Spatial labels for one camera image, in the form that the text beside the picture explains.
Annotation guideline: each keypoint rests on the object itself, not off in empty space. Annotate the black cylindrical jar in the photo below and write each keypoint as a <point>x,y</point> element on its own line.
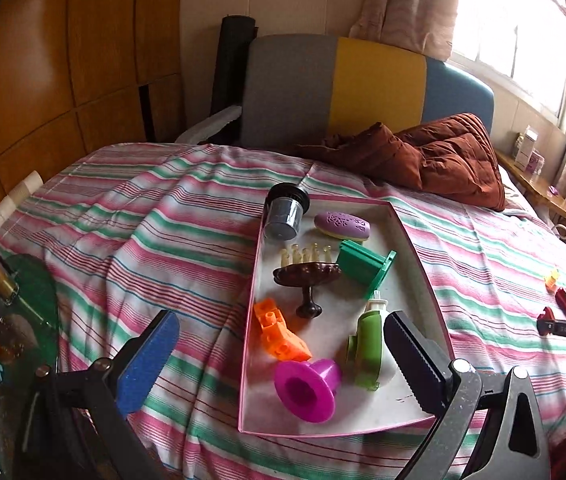
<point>285,215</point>

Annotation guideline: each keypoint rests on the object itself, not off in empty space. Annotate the white cloth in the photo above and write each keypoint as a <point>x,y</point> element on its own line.
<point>213,122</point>

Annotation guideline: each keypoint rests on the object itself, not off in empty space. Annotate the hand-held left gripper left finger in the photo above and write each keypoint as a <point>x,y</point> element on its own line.
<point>145,365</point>

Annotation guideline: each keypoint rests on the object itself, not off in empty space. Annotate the striped bedsheet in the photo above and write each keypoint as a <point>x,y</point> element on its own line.
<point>163,240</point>

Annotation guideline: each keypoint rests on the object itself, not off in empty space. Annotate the green spray bottle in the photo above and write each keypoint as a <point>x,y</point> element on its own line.
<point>368,345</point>

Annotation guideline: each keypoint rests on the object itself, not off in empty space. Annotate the white mug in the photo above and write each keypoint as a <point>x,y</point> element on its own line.
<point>564,230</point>

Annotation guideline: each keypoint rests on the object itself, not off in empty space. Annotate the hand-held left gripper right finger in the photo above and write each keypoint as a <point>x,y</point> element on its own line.
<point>413,360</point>

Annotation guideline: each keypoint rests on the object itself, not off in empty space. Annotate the green glass table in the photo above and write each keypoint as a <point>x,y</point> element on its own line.
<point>38,285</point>

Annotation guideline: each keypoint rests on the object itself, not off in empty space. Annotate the white box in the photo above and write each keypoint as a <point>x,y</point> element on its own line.
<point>527,142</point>

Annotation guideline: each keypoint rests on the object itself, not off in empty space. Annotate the window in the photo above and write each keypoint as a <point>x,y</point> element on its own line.
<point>513,25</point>

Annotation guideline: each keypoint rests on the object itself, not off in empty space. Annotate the wooden bedside table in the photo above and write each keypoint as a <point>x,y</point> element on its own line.
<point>543,187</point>

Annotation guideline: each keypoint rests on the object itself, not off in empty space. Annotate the dark red toy piece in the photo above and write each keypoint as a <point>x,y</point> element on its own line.
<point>545,320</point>

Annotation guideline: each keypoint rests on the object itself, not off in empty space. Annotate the wooden wardrobe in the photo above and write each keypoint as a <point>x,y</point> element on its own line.
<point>38,60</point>

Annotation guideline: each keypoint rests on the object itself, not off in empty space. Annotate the stack of paper cups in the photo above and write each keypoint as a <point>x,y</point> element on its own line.
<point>18,195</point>

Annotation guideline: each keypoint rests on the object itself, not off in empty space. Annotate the grey yellow blue headboard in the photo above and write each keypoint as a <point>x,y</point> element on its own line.
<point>288,90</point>

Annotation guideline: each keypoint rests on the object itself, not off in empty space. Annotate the black rolled mat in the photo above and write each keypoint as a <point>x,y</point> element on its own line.
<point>233,60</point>

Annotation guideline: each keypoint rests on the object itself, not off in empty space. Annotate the white tray with pink rim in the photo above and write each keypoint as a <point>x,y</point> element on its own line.
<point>410,270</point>

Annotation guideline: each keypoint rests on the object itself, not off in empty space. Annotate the brown quilted jacket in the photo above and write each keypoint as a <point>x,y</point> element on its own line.
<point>453,160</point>

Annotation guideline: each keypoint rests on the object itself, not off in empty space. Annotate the purple box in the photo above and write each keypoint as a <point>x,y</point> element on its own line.
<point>537,164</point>

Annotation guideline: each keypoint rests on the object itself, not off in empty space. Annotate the purple oval case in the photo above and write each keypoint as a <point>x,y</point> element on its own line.
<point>343,225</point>

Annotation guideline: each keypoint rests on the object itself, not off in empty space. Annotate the brown pedestal dish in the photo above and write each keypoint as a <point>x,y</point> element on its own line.
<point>308,275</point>

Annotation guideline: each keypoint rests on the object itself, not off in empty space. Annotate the magenta plastic funnel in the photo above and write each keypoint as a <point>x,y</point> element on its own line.
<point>308,390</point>

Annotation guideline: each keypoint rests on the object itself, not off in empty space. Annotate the green plastic block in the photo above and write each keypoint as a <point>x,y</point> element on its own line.
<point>358,265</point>

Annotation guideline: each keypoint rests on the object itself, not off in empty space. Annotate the orange building block toy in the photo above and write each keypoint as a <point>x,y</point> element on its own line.
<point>278,335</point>

